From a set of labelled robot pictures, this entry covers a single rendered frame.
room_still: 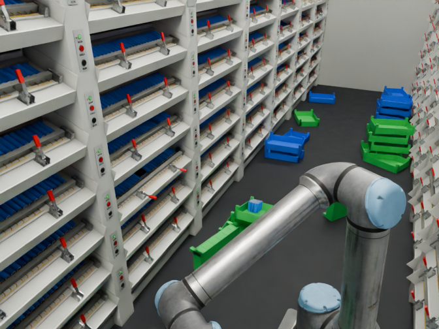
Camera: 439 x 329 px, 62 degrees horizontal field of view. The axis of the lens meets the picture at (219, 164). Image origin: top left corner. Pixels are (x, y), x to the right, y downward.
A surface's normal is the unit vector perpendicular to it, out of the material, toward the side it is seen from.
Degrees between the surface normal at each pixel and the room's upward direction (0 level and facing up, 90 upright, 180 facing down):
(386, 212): 79
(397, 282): 0
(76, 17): 90
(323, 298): 8
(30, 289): 23
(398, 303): 0
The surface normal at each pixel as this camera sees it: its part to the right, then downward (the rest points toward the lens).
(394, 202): 0.47, 0.25
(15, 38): 0.84, 0.52
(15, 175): 0.35, -0.73
